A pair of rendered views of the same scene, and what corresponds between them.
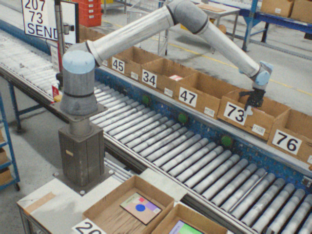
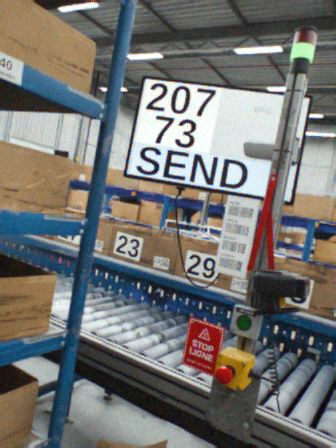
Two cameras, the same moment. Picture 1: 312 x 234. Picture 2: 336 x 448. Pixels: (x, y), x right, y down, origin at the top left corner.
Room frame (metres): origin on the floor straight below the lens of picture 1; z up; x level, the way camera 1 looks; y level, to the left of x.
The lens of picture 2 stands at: (1.18, 1.12, 1.19)
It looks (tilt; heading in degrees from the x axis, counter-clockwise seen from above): 3 degrees down; 351
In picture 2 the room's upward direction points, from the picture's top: 10 degrees clockwise
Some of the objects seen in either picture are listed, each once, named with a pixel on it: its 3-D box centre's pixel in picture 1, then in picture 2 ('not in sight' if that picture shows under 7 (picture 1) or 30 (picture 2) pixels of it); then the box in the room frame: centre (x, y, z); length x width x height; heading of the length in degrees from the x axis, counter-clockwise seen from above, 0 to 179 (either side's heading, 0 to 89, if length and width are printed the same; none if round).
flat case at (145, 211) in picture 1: (141, 207); not in sight; (1.14, 0.05, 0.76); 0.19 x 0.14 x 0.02; 53
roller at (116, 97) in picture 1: (100, 104); (292, 386); (2.25, 0.50, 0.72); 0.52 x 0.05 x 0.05; 140
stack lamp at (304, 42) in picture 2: not in sight; (303, 47); (2.09, 0.74, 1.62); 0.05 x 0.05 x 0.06
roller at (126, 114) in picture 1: (121, 116); not in sight; (2.08, 0.30, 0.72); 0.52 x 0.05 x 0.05; 140
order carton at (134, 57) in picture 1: (136, 63); (318, 289); (2.63, 0.25, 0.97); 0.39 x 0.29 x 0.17; 50
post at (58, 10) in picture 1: (63, 67); (262, 257); (2.09, 0.74, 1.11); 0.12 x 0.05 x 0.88; 50
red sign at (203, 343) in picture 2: (58, 95); (213, 350); (2.12, 0.81, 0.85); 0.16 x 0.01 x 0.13; 50
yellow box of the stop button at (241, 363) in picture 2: (62, 103); (247, 374); (2.02, 0.75, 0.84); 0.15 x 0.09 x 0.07; 50
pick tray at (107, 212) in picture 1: (129, 213); not in sight; (1.06, 0.11, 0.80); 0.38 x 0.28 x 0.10; 145
